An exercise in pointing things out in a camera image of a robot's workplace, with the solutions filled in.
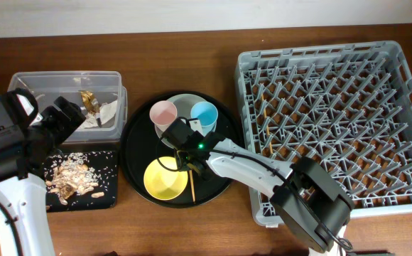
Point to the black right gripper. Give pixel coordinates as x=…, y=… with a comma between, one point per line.
x=183, y=162

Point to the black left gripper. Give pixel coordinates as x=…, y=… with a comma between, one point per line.
x=68, y=128

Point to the wooden chopstick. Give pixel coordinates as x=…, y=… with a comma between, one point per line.
x=192, y=186
x=263, y=106

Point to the brown gold snack wrapper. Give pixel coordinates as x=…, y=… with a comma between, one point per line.
x=90, y=101

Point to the yellow bowl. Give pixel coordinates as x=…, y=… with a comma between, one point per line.
x=163, y=184

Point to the white wrapper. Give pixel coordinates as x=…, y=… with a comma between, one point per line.
x=107, y=112

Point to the food scraps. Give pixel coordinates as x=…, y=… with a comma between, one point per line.
x=72, y=177

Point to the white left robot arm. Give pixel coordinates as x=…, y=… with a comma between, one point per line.
x=24, y=228

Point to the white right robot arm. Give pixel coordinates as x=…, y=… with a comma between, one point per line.
x=309, y=201

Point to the grey dishwasher rack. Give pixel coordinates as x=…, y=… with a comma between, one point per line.
x=347, y=106

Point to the blue cup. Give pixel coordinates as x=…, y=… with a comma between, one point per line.
x=207, y=114

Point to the clear plastic bin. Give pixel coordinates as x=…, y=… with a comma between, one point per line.
x=105, y=85

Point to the grey plate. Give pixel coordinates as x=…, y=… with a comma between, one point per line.
x=184, y=103

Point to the pink cup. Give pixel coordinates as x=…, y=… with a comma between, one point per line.
x=163, y=114

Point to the black round tray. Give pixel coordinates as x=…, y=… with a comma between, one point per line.
x=139, y=146

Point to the black rectangular tray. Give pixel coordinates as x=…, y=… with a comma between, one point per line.
x=96, y=202

